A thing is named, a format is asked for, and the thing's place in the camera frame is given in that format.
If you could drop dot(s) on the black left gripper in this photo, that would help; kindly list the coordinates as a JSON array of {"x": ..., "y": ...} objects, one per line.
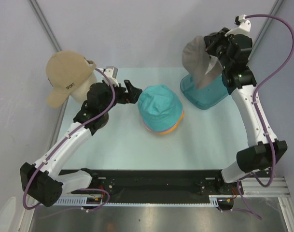
[{"x": 132, "y": 97}]

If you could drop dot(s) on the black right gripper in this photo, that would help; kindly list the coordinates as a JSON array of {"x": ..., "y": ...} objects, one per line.
[{"x": 212, "y": 41}]

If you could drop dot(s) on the grey hat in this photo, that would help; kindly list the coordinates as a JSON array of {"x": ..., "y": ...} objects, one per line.
[{"x": 203, "y": 68}]

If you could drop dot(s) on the teal hat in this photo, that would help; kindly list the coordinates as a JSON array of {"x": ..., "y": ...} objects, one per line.
[{"x": 159, "y": 107}]

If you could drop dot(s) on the purple hat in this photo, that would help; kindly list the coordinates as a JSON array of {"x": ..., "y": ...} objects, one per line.
[{"x": 161, "y": 131}]

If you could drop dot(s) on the tan baseball cap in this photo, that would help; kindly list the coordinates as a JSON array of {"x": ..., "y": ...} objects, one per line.
[{"x": 67, "y": 71}]

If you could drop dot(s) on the yellow bucket hat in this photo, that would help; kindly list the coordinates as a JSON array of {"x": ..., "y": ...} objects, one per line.
[{"x": 172, "y": 128}]

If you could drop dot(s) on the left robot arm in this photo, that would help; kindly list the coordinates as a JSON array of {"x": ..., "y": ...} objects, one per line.
[{"x": 41, "y": 180}]

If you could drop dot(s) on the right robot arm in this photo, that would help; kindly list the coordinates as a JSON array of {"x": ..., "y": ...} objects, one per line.
[{"x": 264, "y": 149}]

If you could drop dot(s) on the cream mannequin head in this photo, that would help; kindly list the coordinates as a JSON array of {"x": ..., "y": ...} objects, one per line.
[{"x": 80, "y": 94}]

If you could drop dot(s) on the teal plastic bin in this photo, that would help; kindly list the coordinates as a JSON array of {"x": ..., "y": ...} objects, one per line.
[{"x": 206, "y": 97}]

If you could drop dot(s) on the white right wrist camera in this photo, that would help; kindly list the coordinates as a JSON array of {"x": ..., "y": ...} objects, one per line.
[{"x": 243, "y": 26}]

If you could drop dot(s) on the aluminium corner rail right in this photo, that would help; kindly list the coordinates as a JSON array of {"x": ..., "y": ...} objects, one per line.
[{"x": 267, "y": 22}]

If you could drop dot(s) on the aluminium corner rail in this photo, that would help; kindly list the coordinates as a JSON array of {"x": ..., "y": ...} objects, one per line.
[
  {"x": 267, "y": 22},
  {"x": 45, "y": 25}
]

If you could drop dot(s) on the aluminium corner rail left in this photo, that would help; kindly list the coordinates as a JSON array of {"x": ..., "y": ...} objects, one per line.
[{"x": 45, "y": 25}]

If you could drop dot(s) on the white slotted cable duct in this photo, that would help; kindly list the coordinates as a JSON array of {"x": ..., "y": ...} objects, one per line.
[{"x": 84, "y": 201}]

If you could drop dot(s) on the aluminium frame rail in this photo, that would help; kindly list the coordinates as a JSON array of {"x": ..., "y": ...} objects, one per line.
[{"x": 278, "y": 188}]

